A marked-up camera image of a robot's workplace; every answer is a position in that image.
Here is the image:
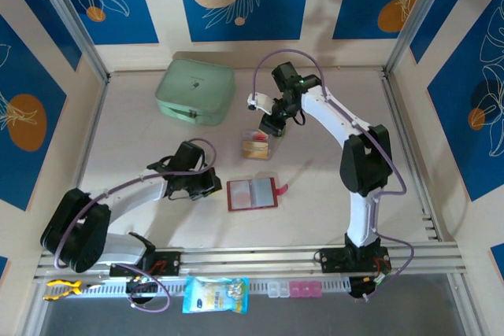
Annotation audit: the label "grey slotted cable duct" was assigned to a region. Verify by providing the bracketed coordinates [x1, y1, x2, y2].
[82, 279, 351, 297]

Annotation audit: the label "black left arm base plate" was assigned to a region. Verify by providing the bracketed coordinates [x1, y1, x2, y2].
[109, 251, 182, 277]

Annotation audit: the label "black cable connector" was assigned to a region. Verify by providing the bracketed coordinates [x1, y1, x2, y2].
[349, 276, 385, 301]
[125, 277, 157, 305]

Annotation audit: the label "yellow handled pliers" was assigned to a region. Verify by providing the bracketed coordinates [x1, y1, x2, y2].
[43, 279, 106, 301]

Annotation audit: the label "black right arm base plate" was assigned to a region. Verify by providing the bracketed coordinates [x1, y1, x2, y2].
[319, 247, 393, 274]

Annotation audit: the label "aluminium side rail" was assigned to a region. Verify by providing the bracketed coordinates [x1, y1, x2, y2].
[380, 72, 444, 242]
[58, 76, 109, 250]

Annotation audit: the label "pink pill box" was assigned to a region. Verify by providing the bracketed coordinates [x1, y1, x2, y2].
[289, 280, 323, 298]

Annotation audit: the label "aluminium frame post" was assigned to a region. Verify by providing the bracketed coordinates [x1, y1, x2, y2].
[384, 0, 461, 77]
[29, 0, 111, 81]

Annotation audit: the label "red card holder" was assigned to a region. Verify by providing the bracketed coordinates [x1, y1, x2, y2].
[226, 176, 289, 213]

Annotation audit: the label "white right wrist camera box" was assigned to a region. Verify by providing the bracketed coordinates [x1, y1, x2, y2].
[246, 93, 273, 113]

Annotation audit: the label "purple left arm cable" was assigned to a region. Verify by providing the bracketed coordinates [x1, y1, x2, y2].
[53, 138, 218, 313]

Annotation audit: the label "clear pill box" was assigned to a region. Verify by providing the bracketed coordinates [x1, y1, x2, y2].
[266, 281, 291, 298]

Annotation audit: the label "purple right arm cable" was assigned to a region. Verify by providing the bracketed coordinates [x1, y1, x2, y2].
[253, 49, 414, 301]

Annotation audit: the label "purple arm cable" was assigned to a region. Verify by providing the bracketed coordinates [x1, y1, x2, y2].
[253, 49, 414, 301]
[53, 138, 218, 313]

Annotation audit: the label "blue snack bag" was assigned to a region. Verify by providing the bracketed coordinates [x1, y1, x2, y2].
[181, 275, 250, 316]

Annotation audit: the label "mint green zip case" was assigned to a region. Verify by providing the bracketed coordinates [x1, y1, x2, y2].
[155, 58, 237, 127]

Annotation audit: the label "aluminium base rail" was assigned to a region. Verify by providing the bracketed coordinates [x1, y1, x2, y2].
[33, 243, 468, 284]

